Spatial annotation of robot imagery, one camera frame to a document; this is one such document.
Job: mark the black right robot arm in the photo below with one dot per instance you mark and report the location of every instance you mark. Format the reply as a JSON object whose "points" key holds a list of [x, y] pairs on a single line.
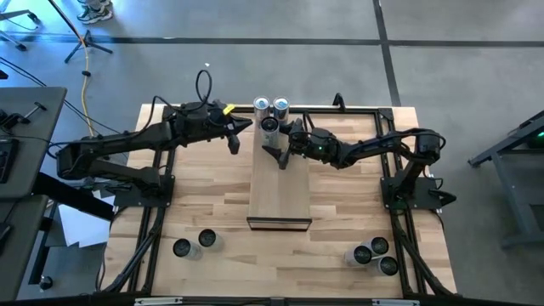
{"points": [[382, 146]]}

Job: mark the wooden shelf black metal frame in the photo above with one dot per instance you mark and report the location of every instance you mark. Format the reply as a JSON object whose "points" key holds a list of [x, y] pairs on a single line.
{"points": [[278, 191]]}

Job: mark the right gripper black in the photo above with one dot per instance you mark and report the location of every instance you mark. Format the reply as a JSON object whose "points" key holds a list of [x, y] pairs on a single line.
{"points": [[316, 146]]}

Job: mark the blue silver beverage can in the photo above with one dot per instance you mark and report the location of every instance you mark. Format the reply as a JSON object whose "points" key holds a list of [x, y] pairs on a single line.
{"points": [[260, 111], [281, 112]]}

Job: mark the grey stand legs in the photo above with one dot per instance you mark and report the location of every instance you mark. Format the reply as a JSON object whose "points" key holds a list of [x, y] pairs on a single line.
{"points": [[32, 17]]}

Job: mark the black keyboard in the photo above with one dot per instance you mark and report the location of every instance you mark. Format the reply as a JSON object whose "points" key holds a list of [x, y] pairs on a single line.
{"points": [[6, 161]]}

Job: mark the grey desk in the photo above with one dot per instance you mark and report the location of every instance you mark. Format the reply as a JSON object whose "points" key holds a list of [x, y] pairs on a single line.
{"points": [[21, 238], [42, 140]]}

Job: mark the silver metal bracket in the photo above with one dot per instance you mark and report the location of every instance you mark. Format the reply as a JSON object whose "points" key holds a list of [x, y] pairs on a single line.
{"points": [[157, 301], [395, 302]]}

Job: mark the black diagonal beam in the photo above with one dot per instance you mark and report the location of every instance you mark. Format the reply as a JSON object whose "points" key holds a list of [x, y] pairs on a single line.
{"points": [[76, 200]]}

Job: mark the black clamp tool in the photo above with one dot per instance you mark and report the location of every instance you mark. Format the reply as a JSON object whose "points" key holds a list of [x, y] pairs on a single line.
{"points": [[15, 119]]}

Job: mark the white paper sheets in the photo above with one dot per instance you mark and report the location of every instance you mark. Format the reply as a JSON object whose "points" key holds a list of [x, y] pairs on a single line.
{"points": [[81, 229]]}

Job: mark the black caster wheel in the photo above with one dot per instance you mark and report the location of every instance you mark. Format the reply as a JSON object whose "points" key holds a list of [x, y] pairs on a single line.
{"points": [[46, 283]]}

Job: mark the grey metal cart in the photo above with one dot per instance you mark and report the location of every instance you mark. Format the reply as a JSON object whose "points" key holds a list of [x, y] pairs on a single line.
{"points": [[516, 135]]}

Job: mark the large clear bottle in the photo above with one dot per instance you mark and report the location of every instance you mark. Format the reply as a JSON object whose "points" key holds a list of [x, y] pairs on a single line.
{"points": [[208, 239]]}

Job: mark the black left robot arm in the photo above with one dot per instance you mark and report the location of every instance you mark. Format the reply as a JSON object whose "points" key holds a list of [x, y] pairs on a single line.
{"points": [[127, 136]]}

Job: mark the black aluminium table rail frame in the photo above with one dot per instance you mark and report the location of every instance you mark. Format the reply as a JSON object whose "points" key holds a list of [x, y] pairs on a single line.
{"points": [[340, 110]]}

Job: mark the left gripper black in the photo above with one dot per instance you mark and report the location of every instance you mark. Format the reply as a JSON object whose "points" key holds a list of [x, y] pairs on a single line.
{"points": [[214, 123]]}

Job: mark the black tripod stand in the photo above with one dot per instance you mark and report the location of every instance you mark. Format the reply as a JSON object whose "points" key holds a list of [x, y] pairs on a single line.
{"points": [[87, 40]]}

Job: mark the person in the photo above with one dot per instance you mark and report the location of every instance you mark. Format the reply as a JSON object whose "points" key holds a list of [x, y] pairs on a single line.
{"points": [[95, 15]]}

